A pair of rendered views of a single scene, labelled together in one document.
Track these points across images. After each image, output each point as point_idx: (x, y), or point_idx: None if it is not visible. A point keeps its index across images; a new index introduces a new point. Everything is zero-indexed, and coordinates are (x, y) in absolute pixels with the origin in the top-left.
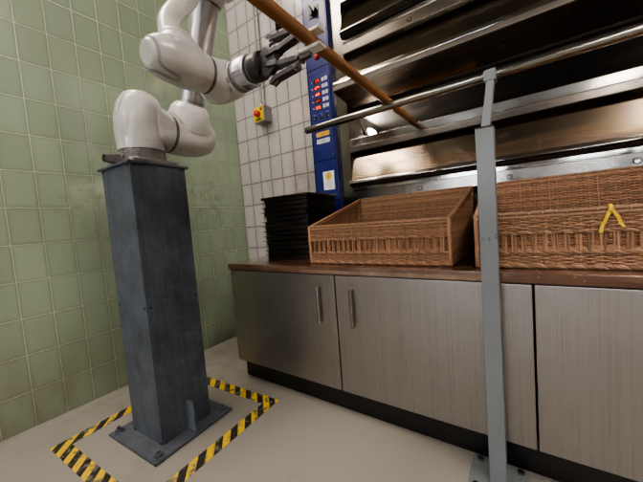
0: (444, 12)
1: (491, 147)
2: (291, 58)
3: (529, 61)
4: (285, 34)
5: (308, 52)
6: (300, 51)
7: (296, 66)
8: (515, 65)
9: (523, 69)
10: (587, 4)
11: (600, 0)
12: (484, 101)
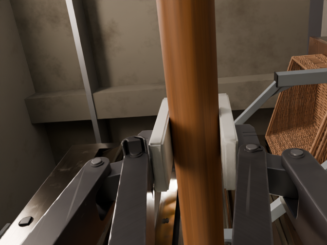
0: None
1: None
2: (254, 167)
3: (223, 206)
4: (88, 207)
5: (240, 126)
6: (232, 127)
7: (303, 150)
8: (224, 215)
9: (229, 213)
10: (158, 235)
11: (159, 229)
12: (279, 203)
